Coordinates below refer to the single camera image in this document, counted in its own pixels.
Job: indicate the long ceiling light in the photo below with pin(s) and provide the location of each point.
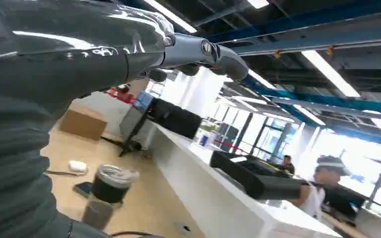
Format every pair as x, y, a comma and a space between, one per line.
308, 115
330, 73
170, 14

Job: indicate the brown cardboard box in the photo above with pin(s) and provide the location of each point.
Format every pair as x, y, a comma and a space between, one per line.
83, 124

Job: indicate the blue bottle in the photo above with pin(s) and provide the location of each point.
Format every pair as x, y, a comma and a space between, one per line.
204, 140

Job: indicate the person in background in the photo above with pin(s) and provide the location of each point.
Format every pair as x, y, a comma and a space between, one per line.
287, 164

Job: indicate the black smartphone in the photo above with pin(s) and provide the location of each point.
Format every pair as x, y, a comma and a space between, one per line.
83, 189

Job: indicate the black tray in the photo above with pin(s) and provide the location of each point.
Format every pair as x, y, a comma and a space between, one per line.
256, 179

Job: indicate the white earbuds case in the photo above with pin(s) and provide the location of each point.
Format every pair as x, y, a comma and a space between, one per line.
77, 166

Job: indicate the ribbed grey left arm sleeve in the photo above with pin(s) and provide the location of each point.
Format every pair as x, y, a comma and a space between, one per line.
13, 157

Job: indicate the red barrier tape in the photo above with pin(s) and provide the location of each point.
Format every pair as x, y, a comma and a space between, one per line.
226, 145

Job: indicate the white partition counter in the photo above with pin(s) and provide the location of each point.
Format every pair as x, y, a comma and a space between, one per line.
216, 197

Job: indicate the person with cap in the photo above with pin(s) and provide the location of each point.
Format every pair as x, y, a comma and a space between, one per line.
322, 190

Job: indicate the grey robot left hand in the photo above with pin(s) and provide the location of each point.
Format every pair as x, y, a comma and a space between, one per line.
78, 36

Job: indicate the black monitor stand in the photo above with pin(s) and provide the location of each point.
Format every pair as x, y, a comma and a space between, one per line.
134, 135

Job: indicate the black monitor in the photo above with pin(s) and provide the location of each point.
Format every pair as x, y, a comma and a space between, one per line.
175, 119

